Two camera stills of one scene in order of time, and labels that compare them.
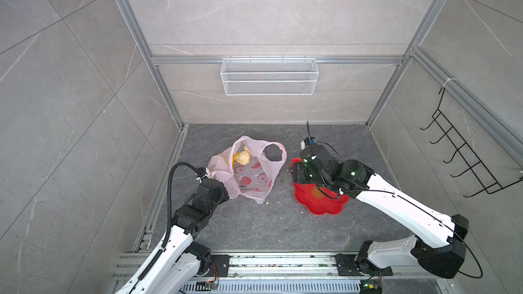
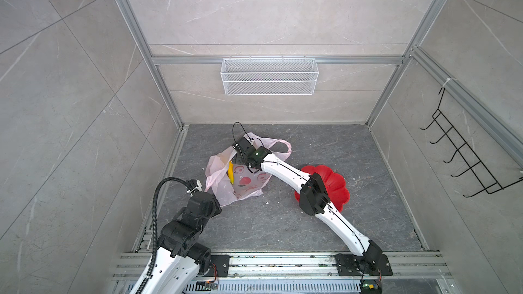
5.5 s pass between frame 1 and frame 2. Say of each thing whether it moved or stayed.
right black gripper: moved
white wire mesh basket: stayed
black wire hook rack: stayed
